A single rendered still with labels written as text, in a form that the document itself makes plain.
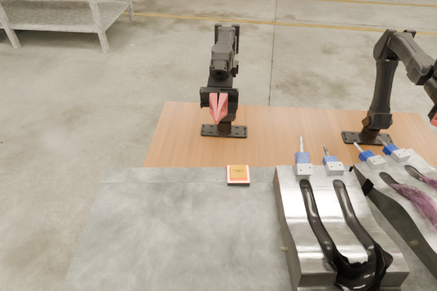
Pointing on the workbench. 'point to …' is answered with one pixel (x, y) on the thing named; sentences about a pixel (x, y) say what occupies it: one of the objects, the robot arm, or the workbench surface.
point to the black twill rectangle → (367, 187)
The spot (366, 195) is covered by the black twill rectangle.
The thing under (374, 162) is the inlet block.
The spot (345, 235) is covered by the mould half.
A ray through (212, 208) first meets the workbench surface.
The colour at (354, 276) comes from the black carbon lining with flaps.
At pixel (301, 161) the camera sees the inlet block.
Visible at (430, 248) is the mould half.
